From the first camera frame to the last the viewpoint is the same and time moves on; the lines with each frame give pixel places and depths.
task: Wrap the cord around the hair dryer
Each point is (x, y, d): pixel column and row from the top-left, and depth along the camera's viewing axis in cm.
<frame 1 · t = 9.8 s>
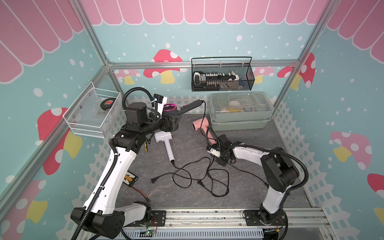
left hand: (174, 117, 68), fingers open
right hand: (220, 157, 96), fingers closed
white hair dryer: (165, 136, 104), point 4 cm above the table
green clear-lid storage box: (240, 111, 102), point 17 cm above the table

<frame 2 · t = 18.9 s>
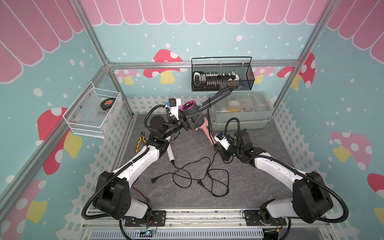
left hand: (199, 113, 68), fingers open
right hand: (215, 148, 85), fingers closed
the named things where they were.

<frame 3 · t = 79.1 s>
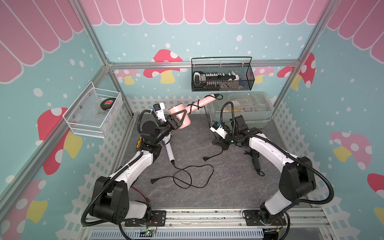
left hand: (185, 114, 73), fingers open
right hand: (214, 142, 85), fingers closed
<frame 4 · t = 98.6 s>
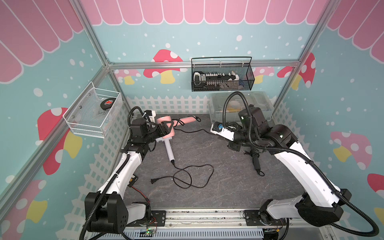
left hand: (170, 126, 80), fingers open
right hand: (221, 133, 65), fingers closed
